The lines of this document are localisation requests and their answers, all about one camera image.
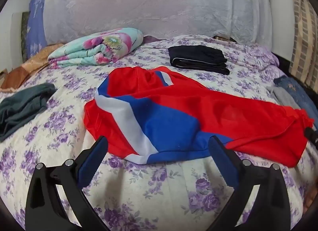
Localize grey garment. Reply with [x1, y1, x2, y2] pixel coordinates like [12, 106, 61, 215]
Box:
[267, 86, 302, 110]

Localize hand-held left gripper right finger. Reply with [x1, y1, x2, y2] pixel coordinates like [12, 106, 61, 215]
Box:
[207, 135, 292, 231]

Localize white lace cover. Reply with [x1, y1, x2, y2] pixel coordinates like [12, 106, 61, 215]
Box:
[42, 0, 272, 46]

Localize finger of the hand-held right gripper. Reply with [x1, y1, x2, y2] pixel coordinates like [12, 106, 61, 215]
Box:
[304, 127, 318, 145]

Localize folded black pants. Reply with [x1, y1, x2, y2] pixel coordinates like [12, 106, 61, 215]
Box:
[168, 45, 230, 75]

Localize blue patterned pillow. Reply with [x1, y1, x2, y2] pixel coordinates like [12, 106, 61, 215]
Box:
[26, 0, 48, 59]

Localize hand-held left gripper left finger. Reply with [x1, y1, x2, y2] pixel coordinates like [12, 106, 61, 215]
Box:
[25, 135, 110, 231]

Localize red blue white pants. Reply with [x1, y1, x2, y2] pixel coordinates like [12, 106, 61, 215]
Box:
[83, 66, 315, 168]

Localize blue jeans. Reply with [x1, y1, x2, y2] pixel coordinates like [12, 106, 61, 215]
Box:
[273, 76, 318, 123]

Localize orange brown pillow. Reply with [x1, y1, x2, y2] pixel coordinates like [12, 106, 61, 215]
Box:
[1, 42, 65, 90]

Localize purple floral bed sheet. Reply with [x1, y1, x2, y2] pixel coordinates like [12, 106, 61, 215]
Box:
[0, 35, 318, 231]

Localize folded floral turquoise blanket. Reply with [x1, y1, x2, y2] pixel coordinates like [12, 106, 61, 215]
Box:
[47, 28, 144, 69]

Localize dark green fleece pants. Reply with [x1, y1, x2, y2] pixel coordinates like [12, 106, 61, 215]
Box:
[0, 83, 56, 142]

